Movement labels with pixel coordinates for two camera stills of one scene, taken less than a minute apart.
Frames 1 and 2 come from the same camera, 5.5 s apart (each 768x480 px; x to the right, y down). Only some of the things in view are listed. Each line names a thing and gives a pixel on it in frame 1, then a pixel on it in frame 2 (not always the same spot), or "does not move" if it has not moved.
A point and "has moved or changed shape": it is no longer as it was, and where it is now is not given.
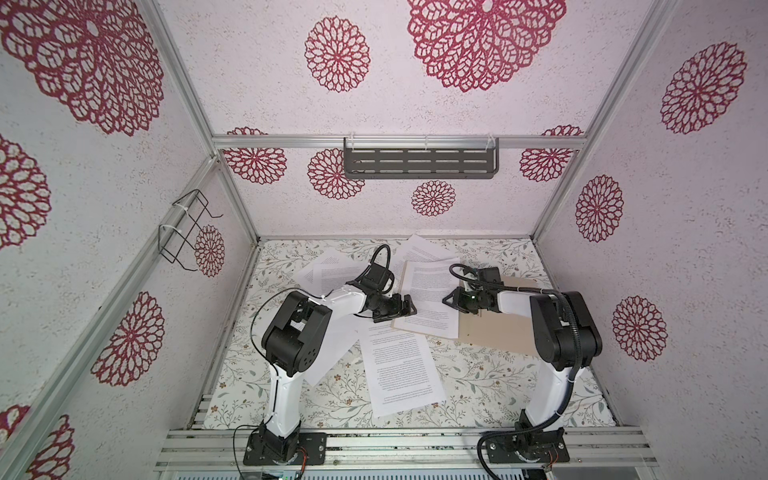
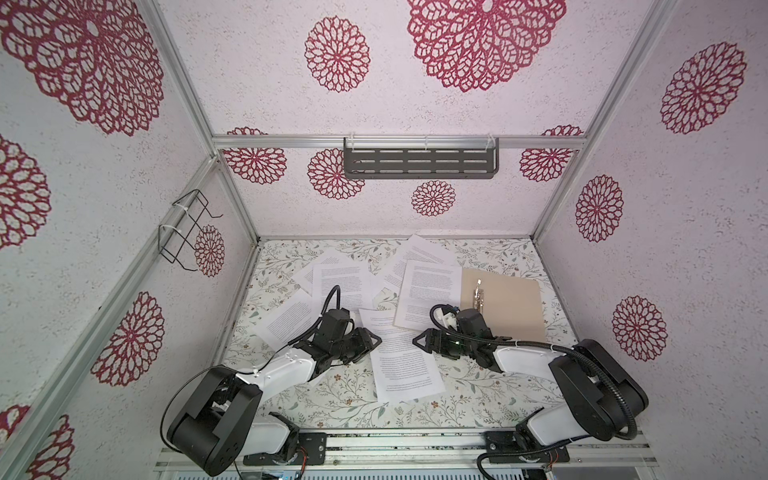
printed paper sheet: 401,373 has moved or changed shape
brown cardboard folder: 511,331 does not move
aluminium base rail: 406,449 does not move
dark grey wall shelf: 421,158 does not move
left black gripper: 397,309 -> 364,342
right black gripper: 458,299 -> 431,333
